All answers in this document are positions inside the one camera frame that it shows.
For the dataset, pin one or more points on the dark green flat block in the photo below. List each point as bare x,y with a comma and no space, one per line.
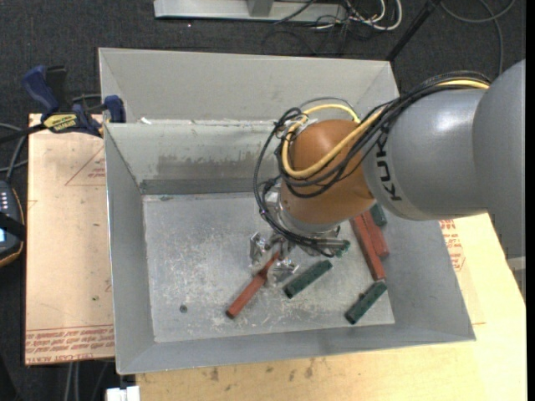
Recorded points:
366,303
308,278
378,215

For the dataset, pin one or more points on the red-brown flat block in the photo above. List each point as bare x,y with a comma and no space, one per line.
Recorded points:
368,253
378,240
246,297

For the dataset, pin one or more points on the grey metal bin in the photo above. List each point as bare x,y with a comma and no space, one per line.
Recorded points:
196,249

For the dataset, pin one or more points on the brown cardboard board, red print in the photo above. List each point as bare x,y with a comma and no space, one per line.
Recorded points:
67,240

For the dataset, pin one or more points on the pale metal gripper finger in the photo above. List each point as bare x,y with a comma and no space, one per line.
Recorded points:
284,272
256,250

